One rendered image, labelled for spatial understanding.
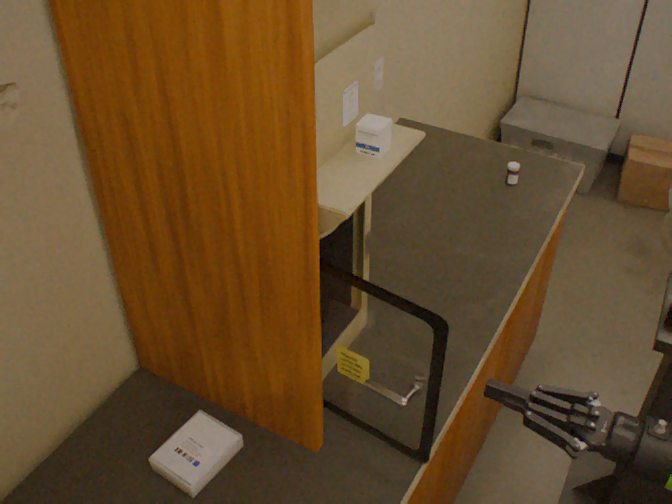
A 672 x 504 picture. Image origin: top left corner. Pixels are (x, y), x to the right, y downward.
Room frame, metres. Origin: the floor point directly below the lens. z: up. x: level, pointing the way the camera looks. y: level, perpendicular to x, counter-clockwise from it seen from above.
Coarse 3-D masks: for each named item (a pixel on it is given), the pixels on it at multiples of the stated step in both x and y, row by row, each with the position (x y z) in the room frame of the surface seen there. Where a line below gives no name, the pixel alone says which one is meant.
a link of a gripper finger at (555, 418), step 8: (528, 400) 0.69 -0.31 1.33; (528, 408) 0.68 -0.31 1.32; (536, 408) 0.68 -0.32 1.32; (544, 408) 0.68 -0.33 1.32; (544, 416) 0.67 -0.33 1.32; (552, 416) 0.66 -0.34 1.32; (560, 416) 0.66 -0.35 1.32; (568, 416) 0.66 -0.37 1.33; (552, 424) 0.66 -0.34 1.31; (560, 424) 0.66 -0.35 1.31; (568, 424) 0.65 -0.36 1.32; (576, 424) 0.64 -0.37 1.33; (584, 424) 0.64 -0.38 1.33; (592, 424) 0.64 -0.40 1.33; (568, 432) 0.65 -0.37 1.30
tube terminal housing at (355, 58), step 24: (336, 48) 1.15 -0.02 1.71; (360, 48) 1.22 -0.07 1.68; (336, 72) 1.14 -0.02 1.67; (360, 72) 1.22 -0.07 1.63; (336, 96) 1.14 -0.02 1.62; (360, 96) 1.22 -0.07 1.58; (336, 120) 1.14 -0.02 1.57; (336, 144) 1.14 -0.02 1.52; (360, 216) 1.28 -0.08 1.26; (360, 240) 1.28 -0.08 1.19; (360, 264) 1.28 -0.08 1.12
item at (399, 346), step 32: (320, 288) 0.97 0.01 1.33; (352, 288) 0.92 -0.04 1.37; (320, 320) 0.97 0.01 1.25; (352, 320) 0.92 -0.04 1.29; (384, 320) 0.88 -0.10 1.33; (416, 320) 0.84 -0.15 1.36; (384, 352) 0.88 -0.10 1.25; (416, 352) 0.84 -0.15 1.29; (352, 384) 0.92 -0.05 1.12; (384, 384) 0.87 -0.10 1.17; (352, 416) 0.92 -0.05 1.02; (384, 416) 0.87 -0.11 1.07; (416, 416) 0.83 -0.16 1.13; (416, 448) 0.82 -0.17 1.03
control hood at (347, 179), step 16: (400, 128) 1.23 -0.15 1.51; (352, 144) 1.17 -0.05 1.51; (400, 144) 1.17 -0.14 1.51; (416, 144) 1.18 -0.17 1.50; (336, 160) 1.11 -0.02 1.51; (352, 160) 1.11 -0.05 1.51; (368, 160) 1.11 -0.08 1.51; (384, 160) 1.11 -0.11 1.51; (400, 160) 1.11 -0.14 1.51; (320, 176) 1.06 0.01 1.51; (336, 176) 1.05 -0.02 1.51; (352, 176) 1.05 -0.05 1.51; (368, 176) 1.05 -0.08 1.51; (384, 176) 1.06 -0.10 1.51; (320, 192) 1.00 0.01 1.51; (336, 192) 1.00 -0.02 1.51; (352, 192) 1.00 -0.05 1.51; (368, 192) 1.01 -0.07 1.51; (320, 208) 0.97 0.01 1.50; (336, 208) 0.96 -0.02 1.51; (352, 208) 0.96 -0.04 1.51; (320, 224) 0.97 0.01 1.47; (336, 224) 0.95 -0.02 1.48
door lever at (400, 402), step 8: (368, 384) 0.84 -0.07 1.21; (376, 384) 0.84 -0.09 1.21; (416, 384) 0.83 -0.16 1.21; (376, 392) 0.83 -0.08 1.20; (384, 392) 0.82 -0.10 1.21; (392, 392) 0.82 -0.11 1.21; (408, 392) 0.82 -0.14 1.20; (416, 392) 0.83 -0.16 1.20; (392, 400) 0.80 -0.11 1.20; (400, 400) 0.80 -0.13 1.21; (408, 400) 0.80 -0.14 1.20; (400, 408) 0.79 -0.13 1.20
